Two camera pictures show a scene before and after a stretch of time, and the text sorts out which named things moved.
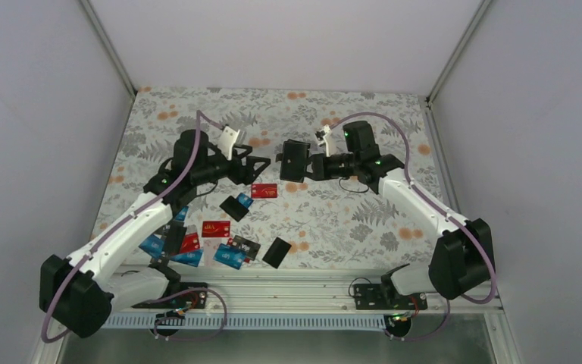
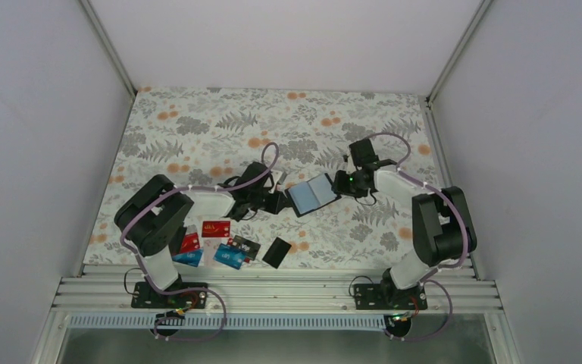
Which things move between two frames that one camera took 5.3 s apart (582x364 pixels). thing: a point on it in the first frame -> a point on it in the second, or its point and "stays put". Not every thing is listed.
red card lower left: [191, 243] stays put
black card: [276, 252] stays put
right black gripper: [320, 169] -> [339, 184]
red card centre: [216, 229] stays put
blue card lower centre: [229, 255] stays put
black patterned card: [250, 247] stays put
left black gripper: [239, 177] -> [274, 207]
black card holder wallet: [292, 160] -> [313, 194]
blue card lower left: [190, 258] stays put
